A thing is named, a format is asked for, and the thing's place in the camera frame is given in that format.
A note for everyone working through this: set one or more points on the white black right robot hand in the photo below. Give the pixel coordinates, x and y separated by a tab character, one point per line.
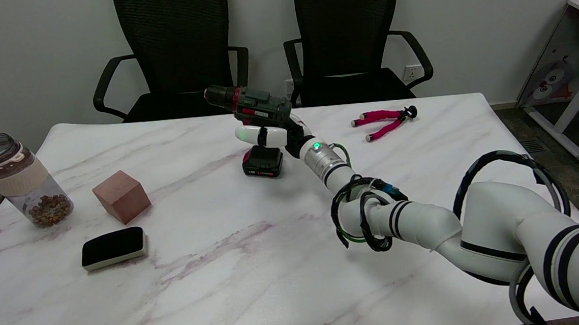
267	135

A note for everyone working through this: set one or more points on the green black power screwdriver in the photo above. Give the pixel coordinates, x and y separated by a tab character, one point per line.
254	101

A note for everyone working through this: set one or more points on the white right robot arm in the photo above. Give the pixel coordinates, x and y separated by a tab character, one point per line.
426	219

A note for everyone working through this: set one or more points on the pink flexible mini tripod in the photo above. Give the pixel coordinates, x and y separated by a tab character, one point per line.
383	115

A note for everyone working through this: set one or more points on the black mesh office chair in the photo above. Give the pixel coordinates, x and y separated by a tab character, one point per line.
346	26
174	38

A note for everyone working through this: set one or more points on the reddish wooden cube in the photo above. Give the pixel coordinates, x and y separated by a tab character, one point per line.
121	197

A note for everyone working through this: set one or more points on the black whiteboard eraser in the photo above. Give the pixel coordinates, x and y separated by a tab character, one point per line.
112	245

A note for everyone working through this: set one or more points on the clear jar with nuts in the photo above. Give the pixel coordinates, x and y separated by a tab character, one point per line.
21	181

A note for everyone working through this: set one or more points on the dark floor vent grille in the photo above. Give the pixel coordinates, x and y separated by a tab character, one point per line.
533	146

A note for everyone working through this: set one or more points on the white desk with printed panel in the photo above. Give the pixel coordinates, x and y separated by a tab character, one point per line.
563	62

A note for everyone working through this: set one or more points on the white wall power outlet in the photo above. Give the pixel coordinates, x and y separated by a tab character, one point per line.
289	86
413	74

